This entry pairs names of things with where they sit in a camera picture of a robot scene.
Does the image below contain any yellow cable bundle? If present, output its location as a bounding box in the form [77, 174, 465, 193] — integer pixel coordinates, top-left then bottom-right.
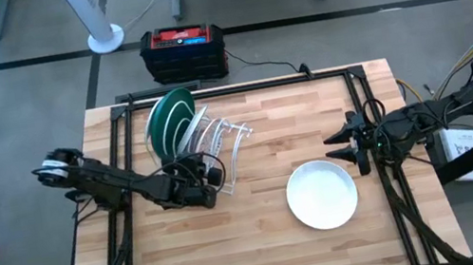
[424, 38, 473, 102]

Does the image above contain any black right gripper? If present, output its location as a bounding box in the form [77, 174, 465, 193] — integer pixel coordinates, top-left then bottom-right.
[317, 96, 402, 183]

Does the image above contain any black aluminium table frame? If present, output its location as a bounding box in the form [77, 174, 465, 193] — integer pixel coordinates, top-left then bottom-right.
[28, 40, 473, 265]

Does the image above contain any white wire dish rack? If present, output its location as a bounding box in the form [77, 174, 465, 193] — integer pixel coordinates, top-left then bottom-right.
[137, 77, 265, 209]

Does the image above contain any plain white deep plate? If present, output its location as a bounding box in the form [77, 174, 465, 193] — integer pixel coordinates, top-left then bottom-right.
[281, 154, 364, 237]

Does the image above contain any white tower fan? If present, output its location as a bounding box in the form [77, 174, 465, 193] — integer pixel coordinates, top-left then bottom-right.
[59, 0, 128, 60]

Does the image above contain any green plate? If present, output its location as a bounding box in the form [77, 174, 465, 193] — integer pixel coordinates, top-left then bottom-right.
[141, 85, 206, 164]

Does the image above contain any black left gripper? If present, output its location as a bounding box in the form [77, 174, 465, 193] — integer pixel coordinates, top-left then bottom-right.
[155, 147, 234, 217]

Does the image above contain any white floor cable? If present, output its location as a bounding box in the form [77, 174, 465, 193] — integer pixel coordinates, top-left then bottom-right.
[117, 0, 174, 31]

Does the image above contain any white paper manual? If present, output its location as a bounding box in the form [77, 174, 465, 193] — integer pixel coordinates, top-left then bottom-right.
[438, 124, 473, 191]

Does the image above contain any black power cable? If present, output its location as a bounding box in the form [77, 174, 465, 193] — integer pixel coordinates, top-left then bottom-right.
[224, 36, 316, 92]

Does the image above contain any red black power station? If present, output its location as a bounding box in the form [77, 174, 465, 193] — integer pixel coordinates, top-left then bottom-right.
[136, 18, 232, 93]

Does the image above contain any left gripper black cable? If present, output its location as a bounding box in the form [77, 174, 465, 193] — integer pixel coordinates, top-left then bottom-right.
[144, 146, 230, 200]

